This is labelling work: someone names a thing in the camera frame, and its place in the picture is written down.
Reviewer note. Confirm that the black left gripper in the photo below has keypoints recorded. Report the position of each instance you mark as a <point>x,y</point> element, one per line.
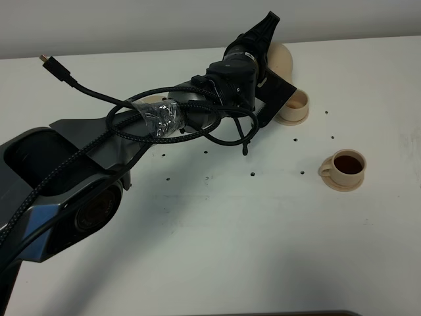
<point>235,76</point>

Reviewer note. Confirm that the beige ceramic teapot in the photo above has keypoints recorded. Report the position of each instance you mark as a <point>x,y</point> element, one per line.
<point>280,61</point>

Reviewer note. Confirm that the beige teapot saucer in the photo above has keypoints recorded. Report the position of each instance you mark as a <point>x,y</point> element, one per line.
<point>154,101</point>

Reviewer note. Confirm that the far beige teacup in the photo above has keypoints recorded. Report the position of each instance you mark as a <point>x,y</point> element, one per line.
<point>296,107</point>

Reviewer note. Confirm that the beige teacup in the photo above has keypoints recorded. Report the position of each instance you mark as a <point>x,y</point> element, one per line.
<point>346,162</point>
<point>296,107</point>

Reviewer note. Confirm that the clear plastic tape wrap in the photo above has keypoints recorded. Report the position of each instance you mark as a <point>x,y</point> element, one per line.
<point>162,118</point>

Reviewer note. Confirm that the near beige teacup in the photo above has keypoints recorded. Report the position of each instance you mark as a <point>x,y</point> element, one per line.
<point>346,162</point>

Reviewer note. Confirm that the near beige cup saucer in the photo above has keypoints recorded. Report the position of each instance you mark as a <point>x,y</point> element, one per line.
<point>343,183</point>

